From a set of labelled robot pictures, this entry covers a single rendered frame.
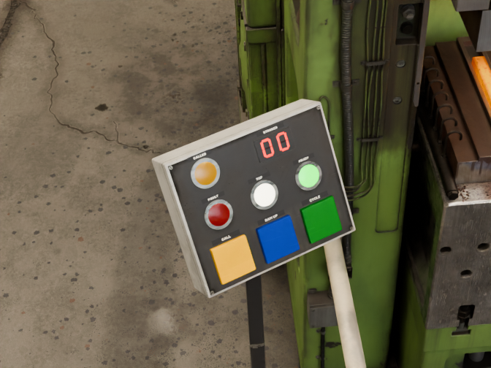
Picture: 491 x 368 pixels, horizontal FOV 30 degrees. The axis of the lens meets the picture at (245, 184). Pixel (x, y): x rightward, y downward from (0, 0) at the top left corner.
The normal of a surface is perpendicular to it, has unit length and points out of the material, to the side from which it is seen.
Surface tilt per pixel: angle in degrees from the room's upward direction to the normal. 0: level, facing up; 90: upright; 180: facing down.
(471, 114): 0
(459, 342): 90
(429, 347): 90
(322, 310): 90
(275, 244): 60
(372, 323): 90
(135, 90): 0
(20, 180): 0
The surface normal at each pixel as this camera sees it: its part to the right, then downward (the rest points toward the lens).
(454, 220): 0.07, 0.69
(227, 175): 0.40, 0.16
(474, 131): -0.04, -0.71
